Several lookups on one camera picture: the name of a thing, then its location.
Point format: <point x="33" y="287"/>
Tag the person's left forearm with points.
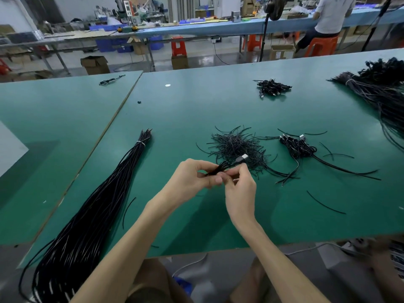
<point x="117" y="258"/>

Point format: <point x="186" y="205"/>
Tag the person's right hand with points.
<point x="242" y="198"/>

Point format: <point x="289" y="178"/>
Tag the open cardboard box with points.
<point x="94" y="65"/>

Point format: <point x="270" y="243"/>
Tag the person's brown shorts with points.
<point x="148" y="284"/>

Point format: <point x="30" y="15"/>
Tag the small cardboard box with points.
<point x="180" y="61"/>

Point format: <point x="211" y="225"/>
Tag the black fan on stand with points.
<point x="274" y="6"/>

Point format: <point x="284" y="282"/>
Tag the person's right forearm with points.
<point x="284" y="268"/>

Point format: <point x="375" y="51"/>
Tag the red plastic stool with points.
<point x="178" y="46"/>

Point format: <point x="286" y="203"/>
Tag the long blue workbench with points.
<point x="227" y="26"/>

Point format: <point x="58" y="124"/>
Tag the black tripod stand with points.
<point x="377" y="23"/>

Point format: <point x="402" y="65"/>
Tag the person's right leg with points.
<point x="390" y="268"/>

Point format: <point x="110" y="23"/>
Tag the person's left hand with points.
<point x="183" y="183"/>

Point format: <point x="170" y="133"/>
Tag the orange plastic stool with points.
<point x="253" y="43"/>
<point x="4" y="66"/>
<point x="321" y="46"/>

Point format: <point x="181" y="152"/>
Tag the blue plastic item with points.
<point x="183" y="286"/>

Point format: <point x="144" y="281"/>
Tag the large white box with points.
<point x="9" y="148"/>

